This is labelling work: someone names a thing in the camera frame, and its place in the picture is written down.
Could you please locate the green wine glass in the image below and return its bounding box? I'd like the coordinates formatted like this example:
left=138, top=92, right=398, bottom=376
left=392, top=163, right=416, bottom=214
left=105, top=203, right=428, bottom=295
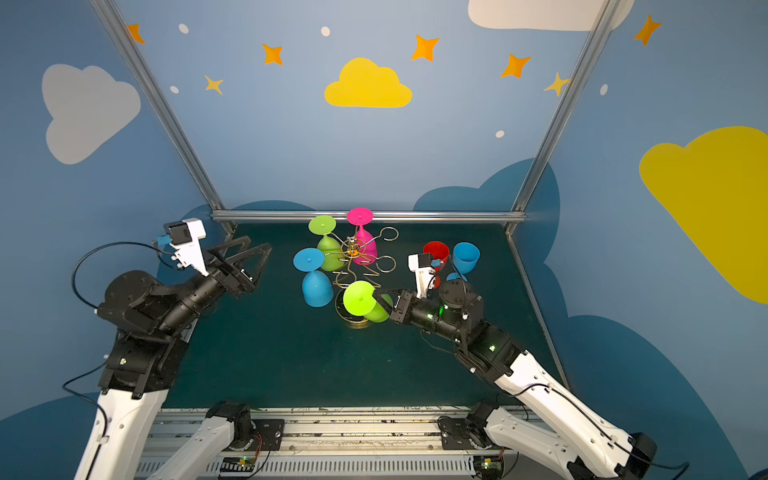
left=342, top=280, right=389, bottom=323
left=308, top=215, right=345, bottom=272

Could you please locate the blue wine glass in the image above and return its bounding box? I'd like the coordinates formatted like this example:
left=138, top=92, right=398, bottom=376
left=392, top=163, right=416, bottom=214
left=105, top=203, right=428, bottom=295
left=293, top=248, right=334, bottom=308
left=446, top=242, right=481, bottom=281

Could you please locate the red wine glass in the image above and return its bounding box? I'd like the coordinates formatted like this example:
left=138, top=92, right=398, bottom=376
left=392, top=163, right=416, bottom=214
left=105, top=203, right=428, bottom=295
left=423, top=241, right=450, bottom=290

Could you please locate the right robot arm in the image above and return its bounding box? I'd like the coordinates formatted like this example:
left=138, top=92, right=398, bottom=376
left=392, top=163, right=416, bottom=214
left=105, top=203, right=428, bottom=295
left=367, top=279, right=657, bottom=479

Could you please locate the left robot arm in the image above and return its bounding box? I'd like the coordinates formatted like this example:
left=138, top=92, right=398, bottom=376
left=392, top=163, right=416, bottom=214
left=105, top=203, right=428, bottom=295
left=75, top=236, right=272, bottom=479

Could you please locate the pink wine glass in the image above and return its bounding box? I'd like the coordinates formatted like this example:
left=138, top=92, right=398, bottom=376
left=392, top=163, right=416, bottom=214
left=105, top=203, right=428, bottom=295
left=347, top=207, right=378, bottom=266

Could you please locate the right circuit board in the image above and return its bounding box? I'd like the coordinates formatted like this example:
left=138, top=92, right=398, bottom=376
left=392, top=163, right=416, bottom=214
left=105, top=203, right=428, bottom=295
left=471, top=456, right=505, bottom=480

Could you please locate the circuit board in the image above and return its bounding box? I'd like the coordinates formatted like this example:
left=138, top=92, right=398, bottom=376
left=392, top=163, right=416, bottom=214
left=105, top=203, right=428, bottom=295
left=218, top=456, right=259, bottom=478
left=471, top=456, right=505, bottom=480

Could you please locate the left circuit board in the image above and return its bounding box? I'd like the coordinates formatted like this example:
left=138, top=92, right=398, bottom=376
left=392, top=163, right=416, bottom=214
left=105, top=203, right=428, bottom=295
left=218, top=456, right=259, bottom=478

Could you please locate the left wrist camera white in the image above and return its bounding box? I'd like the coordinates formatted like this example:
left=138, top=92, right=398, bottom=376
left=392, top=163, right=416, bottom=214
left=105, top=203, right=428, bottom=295
left=156, top=218, right=209, bottom=277

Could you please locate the back aluminium frame bar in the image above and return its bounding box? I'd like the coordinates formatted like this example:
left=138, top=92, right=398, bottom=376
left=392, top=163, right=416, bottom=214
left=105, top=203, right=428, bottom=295
left=212, top=209, right=526, bottom=223

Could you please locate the gold wire glass rack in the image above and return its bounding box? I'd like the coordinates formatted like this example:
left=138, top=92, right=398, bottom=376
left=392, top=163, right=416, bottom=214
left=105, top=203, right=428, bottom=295
left=331, top=226, right=400, bottom=330

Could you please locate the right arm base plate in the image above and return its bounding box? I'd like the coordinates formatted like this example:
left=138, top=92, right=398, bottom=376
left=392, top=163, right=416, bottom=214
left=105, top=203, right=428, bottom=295
left=436, top=416, right=502, bottom=451

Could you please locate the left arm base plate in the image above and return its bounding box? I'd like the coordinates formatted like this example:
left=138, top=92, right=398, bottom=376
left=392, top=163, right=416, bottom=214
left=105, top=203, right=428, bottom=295
left=241, top=418, right=286, bottom=452

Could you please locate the aluminium front rail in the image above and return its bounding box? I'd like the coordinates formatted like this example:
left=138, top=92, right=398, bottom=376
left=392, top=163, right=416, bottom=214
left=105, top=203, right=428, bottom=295
left=98, top=406, right=619, bottom=480

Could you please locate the left aluminium frame post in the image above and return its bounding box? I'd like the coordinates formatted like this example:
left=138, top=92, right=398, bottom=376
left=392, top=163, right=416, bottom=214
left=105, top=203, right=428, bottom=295
left=90, top=0, right=226, bottom=210

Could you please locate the aluminium frame post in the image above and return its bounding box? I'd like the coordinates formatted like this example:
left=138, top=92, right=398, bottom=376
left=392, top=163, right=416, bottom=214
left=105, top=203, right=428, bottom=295
left=510, top=0, right=622, bottom=223
left=90, top=0, right=226, bottom=210

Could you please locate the right aluminium frame post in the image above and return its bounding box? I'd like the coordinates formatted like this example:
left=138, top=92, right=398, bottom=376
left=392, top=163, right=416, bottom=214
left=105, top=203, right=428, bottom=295
left=510, top=0, right=622, bottom=223

